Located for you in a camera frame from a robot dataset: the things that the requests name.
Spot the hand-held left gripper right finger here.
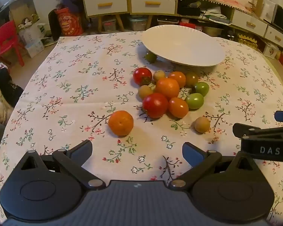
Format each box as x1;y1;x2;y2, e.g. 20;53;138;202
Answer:
168;142;260;190

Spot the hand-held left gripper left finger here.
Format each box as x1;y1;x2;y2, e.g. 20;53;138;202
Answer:
14;139;106;190

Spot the tan round fruit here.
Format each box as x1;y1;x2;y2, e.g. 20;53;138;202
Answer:
138;85;154;99
194;116;211;133
153;70;166;82

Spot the orange tomato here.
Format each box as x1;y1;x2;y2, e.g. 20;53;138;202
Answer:
168;97;189;118
168;71;186;87

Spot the small mandarin orange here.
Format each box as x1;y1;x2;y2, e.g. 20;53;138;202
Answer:
108;110;134;136

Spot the red tomato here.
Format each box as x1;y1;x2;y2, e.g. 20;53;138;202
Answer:
142;92;169;119
133;67;153;86

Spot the large orange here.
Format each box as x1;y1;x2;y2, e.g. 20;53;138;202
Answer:
155;78;180;100

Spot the brownish green tomato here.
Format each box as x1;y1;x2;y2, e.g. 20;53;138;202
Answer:
185;72;199;87

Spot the white plate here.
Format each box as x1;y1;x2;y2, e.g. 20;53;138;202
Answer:
141;25;225;67

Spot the floral tablecloth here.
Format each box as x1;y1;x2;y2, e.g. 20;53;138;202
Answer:
0;31;283;224

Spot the white printed carton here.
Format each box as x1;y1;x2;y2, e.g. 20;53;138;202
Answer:
263;41;280;59

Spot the yellow egg carton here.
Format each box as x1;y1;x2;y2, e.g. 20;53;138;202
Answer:
238;34;258;49

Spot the dark fuzzy cloth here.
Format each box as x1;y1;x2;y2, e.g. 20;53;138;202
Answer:
0;62;24;107

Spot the white cardboard box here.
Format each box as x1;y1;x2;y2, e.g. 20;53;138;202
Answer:
25;39;45;58

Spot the long yellow-framed sideboard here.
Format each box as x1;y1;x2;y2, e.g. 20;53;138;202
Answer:
176;0;283;50

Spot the red printed bag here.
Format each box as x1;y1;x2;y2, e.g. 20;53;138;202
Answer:
55;8;83;37

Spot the black chair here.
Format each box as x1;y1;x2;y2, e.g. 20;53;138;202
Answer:
48;9;62;41

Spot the small clear storage bin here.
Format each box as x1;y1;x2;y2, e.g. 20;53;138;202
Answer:
101;18;117;32

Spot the red plastic chair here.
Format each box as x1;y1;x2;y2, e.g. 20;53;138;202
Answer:
0;21;25;67

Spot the clear storage bin teal lid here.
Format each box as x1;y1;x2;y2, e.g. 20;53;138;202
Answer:
128;16;148;31

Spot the low yellow-framed cabinet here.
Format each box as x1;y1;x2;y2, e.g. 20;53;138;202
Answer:
128;0;178;31

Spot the white drawer with wooden handle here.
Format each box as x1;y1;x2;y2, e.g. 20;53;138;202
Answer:
265;25;283;48
231;11;267;37
84;0;128;17
130;0;176;15

